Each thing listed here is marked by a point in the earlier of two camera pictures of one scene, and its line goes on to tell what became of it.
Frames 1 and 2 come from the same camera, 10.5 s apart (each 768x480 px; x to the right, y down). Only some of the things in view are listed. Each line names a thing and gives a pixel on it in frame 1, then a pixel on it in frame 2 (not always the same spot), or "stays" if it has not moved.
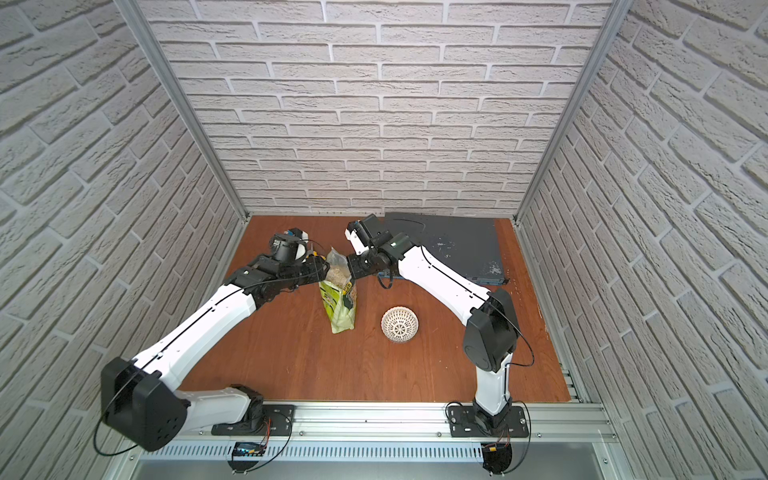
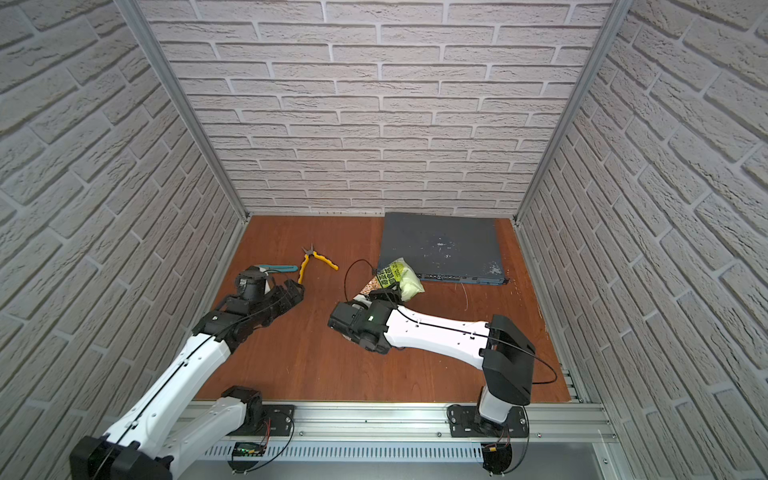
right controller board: [496, 457] stays
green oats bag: [339, 294] -> [401, 275]
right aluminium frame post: [616, 13] stays
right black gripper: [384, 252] -> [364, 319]
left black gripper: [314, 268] -> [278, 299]
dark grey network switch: [454, 246] stays
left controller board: [245, 456] stays
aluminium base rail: [415, 424] stays
